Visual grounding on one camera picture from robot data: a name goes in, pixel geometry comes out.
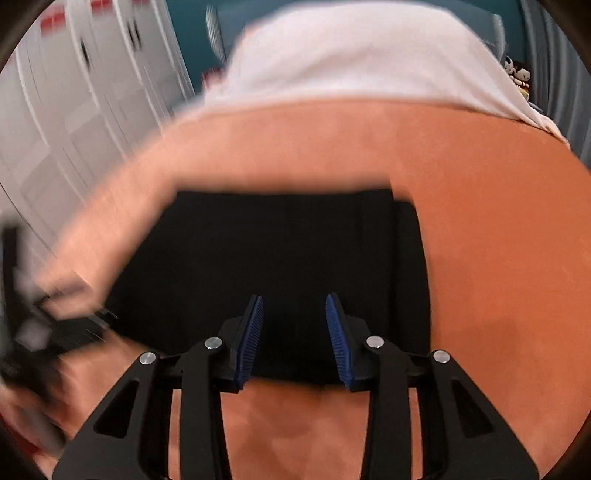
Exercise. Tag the plush doll toy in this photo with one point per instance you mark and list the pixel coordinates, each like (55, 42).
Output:
(522, 77)
(508, 67)

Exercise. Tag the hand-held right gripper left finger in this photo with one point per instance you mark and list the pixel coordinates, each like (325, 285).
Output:
(249, 344)

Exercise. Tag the white bed sheet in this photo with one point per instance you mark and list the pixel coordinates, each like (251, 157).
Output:
(346, 60)

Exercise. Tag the teal upholstered headboard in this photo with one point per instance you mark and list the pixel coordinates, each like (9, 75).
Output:
(493, 34)

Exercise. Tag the orange plush blanket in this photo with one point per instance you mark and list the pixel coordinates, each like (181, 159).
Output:
(485, 230)

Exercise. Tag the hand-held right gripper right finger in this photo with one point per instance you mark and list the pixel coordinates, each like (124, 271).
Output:
(338, 344)

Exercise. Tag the white panelled wardrobe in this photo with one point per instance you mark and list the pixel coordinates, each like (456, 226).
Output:
(69, 115)

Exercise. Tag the black pants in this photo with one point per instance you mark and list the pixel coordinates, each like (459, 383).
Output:
(277, 240)

